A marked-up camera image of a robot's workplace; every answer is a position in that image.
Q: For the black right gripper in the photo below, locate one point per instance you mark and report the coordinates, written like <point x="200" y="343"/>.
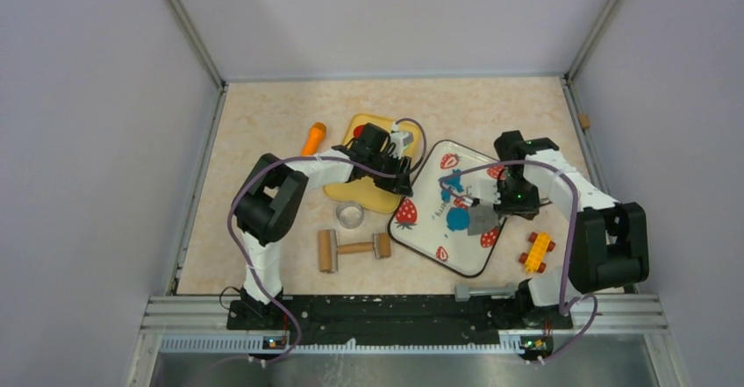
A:
<point x="527" y="209"/>

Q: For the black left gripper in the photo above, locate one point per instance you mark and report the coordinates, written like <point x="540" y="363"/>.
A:
<point x="396" y="161"/>

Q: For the blue play dough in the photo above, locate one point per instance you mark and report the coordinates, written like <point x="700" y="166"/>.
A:
<point x="457" y="219"/>

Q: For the blue dough scraps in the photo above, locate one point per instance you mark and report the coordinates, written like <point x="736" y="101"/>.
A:
<point x="451" y="187"/>

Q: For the silver tape roll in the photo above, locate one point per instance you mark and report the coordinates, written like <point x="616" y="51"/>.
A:
<point x="349" y="214"/>

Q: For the white strawberry enamel tray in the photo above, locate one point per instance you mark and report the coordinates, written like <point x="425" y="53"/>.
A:
<point x="419" y="222"/>

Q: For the wooden roller tool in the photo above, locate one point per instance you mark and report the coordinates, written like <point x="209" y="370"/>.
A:
<point x="329" y="249"/>

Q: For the brown handled scraper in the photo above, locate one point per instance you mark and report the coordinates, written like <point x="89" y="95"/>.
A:
<point x="482" y="219"/>

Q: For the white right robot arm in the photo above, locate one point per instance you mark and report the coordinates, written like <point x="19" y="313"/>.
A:
<point x="607" y="245"/>

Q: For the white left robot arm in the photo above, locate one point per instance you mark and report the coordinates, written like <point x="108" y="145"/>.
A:
<point x="266" y="206"/>

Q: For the yellow toy brick car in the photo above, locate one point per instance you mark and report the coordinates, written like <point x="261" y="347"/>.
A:
<point x="533" y="260"/>

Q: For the orange toy rolling pin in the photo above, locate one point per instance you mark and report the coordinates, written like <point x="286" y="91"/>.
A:
<point x="315" y="138"/>

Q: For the grey toy bolt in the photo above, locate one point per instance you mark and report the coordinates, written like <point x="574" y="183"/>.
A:
<point x="464" y="292"/>

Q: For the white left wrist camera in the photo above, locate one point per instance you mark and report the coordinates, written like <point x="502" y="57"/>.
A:
<point x="400" y="140"/>

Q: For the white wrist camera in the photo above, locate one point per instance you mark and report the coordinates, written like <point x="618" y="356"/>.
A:
<point x="400" y="140"/>
<point x="482" y="191"/>

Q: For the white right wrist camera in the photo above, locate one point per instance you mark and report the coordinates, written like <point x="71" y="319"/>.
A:
<point x="482" y="191"/>

